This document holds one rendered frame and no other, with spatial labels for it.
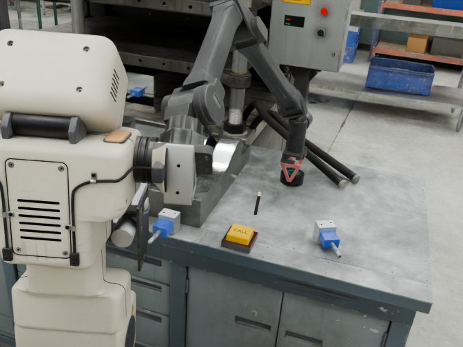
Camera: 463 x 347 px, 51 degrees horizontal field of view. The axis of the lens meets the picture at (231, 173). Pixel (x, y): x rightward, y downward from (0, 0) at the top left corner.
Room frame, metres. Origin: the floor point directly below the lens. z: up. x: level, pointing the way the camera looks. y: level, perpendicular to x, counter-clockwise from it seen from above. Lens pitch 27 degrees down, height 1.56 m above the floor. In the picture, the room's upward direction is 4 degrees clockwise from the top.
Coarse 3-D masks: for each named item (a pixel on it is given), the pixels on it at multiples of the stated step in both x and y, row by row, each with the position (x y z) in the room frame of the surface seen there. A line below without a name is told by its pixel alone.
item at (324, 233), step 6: (318, 222) 1.13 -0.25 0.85; (324, 222) 1.14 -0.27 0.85; (330, 222) 1.14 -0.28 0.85; (318, 228) 1.11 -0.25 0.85; (324, 228) 1.11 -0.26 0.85; (330, 228) 1.11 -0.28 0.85; (336, 228) 1.12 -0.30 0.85; (318, 234) 1.11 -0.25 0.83; (324, 234) 1.10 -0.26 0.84; (330, 234) 1.10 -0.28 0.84; (336, 234) 1.10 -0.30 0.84; (318, 240) 1.11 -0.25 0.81; (324, 240) 1.07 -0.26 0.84; (330, 240) 1.07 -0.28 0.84; (336, 240) 1.08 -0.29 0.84; (324, 246) 1.07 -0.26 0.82; (330, 246) 1.07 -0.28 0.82; (336, 246) 1.08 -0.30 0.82; (336, 252) 1.03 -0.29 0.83
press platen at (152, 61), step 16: (96, 16) 2.93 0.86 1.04; (64, 32) 2.42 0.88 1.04; (96, 32) 2.48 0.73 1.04; (112, 32) 2.51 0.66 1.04; (128, 32) 2.54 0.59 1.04; (144, 32) 2.57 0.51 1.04; (160, 32) 2.60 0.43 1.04; (176, 32) 2.63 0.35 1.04; (192, 32) 2.66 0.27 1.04; (128, 48) 2.19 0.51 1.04; (144, 48) 2.22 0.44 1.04; (160, 48) 2.24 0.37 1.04; (176, 48) 2.26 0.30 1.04; (192, 48) 2.29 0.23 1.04; (144, 64) 2.09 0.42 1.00; (160, 64) 2.06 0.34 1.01; (176, 64) 2.04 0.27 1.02; (192, 64) 2.02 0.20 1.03; (224, 80) 1.91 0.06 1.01; (240, 80) 1.87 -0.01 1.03
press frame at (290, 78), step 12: (96, 12) 2.99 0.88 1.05; (108, 12) 3.02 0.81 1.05; (120, 12) 3.02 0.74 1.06; (132, 12) 2.99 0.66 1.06; (144, 12) 2.97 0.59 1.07; (156, 12) 2.95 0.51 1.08; (168, 12) 2.93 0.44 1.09; (264, 12) 2.77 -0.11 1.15; (180, 24) 2.91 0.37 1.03; (192, 24) 2.89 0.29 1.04; (204, 24) 2.86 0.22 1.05; (264, 24) 2.81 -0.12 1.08; (252, 72) 2.78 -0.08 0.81; (288, 72) 2.62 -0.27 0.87; (288, 120) 2.76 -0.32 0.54
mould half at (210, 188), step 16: (224, 144) 1.45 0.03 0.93; (240, 144) 1.49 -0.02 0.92; (224, 160) 1.38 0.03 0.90; (240, 160) 1.51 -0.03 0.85; (208, 176) 1.30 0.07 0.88; (224, 176) 1.33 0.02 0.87; (160, 192) 1.18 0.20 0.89; (208, 192) 1.20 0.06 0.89; (224, 192) 1.35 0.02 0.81; (160, 208) 1.18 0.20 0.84; (176, 208) 1.16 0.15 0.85; (192, 208) 1.15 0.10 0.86; (208, 208) 1.21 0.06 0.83; (192, 224) 1.15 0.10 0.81
